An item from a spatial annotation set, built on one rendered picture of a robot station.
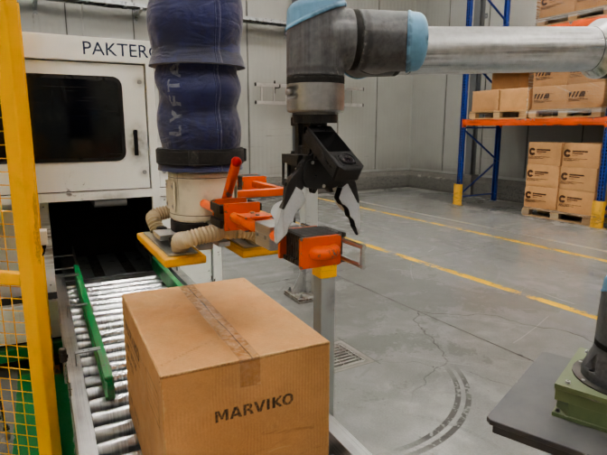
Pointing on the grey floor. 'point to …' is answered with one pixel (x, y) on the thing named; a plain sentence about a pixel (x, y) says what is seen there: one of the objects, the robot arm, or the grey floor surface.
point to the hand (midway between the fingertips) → (321, 241)
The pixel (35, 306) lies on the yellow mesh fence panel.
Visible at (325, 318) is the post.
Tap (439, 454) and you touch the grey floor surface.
